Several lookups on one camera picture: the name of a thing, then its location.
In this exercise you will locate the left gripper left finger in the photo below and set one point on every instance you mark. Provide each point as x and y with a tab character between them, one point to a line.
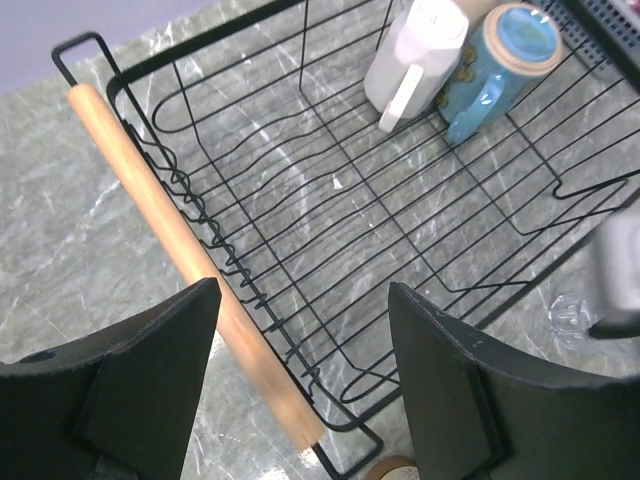
117	403

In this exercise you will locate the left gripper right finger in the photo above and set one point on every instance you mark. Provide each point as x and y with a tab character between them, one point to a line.
478	408

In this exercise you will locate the beige mug white inside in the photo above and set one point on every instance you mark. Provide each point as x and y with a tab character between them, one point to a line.
615	263

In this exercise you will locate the white faceted mug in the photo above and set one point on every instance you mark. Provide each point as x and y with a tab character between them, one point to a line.
417	56

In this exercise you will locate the blue butterfly mug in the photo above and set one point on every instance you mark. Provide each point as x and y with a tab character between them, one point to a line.
514	48

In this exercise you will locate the clear glass cup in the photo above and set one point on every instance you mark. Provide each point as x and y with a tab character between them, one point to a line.
571	318

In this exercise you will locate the white plastic basket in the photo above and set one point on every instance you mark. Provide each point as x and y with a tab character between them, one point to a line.
618	20

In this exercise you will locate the black wire dish rack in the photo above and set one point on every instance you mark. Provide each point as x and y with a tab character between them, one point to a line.
260	131

